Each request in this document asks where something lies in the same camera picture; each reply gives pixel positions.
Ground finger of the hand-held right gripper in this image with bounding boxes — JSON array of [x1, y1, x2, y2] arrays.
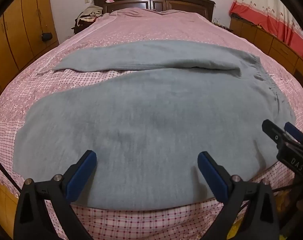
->
[[262, 119, 285, 146], [284, 122, 303, 143]]

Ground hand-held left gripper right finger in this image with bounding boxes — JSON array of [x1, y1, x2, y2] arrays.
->
[[197, 151, 282, 240]]

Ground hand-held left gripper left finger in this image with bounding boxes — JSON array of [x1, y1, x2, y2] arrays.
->
[[14, 150, 97, 240]]

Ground grey fleece pants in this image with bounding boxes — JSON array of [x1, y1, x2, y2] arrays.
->
[[13, 40, 297, 211]]

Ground wooden low cabinet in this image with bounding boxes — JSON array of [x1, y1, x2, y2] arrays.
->
[[229, 17, 303, 94]]

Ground red and cream curtain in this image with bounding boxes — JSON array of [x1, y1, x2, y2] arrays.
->
[[229, 0, 303, 53]]

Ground pink patterned bed sheet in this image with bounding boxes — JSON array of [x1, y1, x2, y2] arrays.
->
[[0, 7, 303, 240]]

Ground wooden wardrobe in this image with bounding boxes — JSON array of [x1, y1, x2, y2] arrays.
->
[[0, 0, 60, 107]]

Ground pile of clothes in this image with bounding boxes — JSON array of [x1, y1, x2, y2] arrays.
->
[[74, 4, 104, 34]]

